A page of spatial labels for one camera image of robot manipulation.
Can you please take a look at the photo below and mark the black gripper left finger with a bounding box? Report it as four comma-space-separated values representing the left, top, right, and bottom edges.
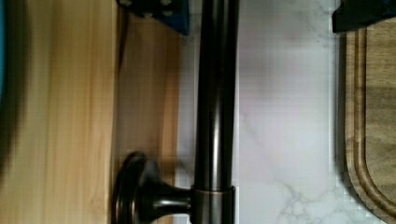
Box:
117, 0, 190, 35

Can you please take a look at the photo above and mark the dark wooden cutting board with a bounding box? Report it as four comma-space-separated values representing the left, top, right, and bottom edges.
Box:
345, 19, 396, 224

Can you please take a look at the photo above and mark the dark metal drawer handle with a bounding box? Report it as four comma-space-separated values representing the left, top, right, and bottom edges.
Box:
111, 0, 239, 224

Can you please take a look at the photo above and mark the light wooden drawer box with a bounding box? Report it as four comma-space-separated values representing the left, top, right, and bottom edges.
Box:
1, 0, 181, 224

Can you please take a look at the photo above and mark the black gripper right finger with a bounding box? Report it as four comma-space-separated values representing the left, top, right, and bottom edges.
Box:
332, 0, 396, 34

